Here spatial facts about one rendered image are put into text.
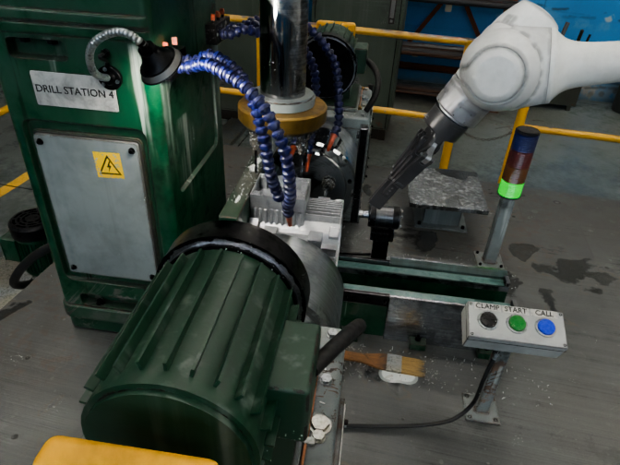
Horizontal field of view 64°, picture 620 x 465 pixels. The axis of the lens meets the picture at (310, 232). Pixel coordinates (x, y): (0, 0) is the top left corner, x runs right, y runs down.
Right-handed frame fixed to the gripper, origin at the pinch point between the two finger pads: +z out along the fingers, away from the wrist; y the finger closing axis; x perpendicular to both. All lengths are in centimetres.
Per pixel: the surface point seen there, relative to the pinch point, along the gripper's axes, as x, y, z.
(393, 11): 13, -310, 12
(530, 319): 29.9, 19.9, -3.9
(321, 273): -5.9, 21.9, 9.7
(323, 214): -6.3, -3.1, 13.8
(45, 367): -40, 24, 68
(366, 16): -2, -314, 26
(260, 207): -18.8, -0.9, 19.4
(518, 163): 32.9, -33.1, -13.1
